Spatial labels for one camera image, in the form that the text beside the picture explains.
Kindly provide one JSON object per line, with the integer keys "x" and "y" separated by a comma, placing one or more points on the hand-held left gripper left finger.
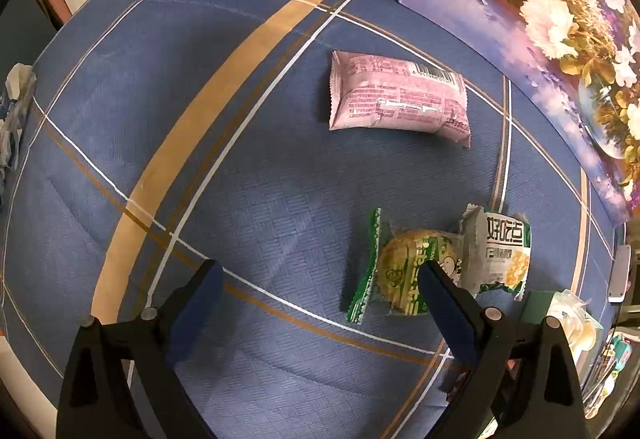
{"x": 200, "y": 304}

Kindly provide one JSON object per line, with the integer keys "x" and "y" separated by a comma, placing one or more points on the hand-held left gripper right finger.
{"x": 445, "y": 309}

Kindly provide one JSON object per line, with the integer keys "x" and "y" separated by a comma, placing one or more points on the green round cookie packet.
{"x": 395, "y": 269}

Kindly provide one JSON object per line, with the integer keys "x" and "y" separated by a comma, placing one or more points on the white box with green rim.
{"x": 537, "y": 306}

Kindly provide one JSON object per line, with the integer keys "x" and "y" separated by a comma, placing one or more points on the white and green snack packet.
{"x": 500, "y": 254}

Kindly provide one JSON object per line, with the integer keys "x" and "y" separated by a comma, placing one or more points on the blue plaid tablecloth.
{"x": 250, "y": 144}

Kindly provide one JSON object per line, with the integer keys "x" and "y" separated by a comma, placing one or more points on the white rectangular device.
{"x": 620, "y": 274}

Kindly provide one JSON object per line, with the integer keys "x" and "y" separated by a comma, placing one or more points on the pink snack packet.
{"x": 395, "y": 99}

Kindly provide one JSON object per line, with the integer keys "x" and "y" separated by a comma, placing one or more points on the blue and white crumpled wrapper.
{"x": 17, "y": 119}

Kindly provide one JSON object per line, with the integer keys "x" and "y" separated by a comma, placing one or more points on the floral painting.
{"x": 500, "y": 19}

